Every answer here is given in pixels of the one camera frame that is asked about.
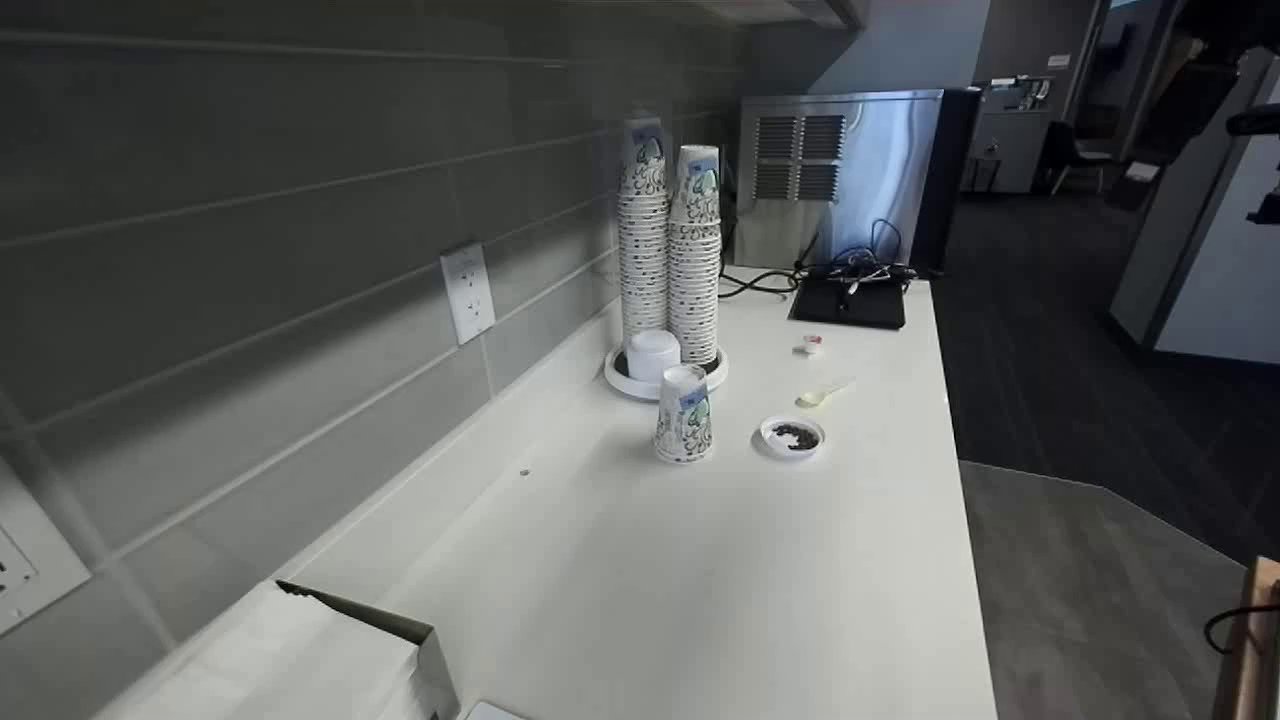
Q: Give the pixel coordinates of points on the small white counter item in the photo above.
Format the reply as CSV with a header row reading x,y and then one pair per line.
x,y
805,345

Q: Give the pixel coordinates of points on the white cabinet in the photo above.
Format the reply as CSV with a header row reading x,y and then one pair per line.
x,y
1204,255

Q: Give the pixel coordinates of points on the small yellowish counter item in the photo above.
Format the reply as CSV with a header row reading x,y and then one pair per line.
x,y
814,398

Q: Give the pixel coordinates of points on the black electronics box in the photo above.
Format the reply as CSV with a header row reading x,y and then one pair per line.
x,y
851,306

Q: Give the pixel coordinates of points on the white round tray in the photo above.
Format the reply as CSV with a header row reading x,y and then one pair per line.
x,y
626,383

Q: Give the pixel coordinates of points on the white wall outlet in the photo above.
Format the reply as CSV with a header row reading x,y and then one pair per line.
x,y
469,289
33,555

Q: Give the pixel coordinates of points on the white open cardboard box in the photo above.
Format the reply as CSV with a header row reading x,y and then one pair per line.
x,y
295,662

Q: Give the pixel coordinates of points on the stainless steel appliance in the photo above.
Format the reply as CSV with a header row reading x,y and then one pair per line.
x,y
883,162

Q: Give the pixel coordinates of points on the wooden panel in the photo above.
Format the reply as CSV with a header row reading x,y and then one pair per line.
x,y
1262,652

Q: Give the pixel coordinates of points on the white lid stack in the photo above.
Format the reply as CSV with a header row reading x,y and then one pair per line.
x,y
653,353

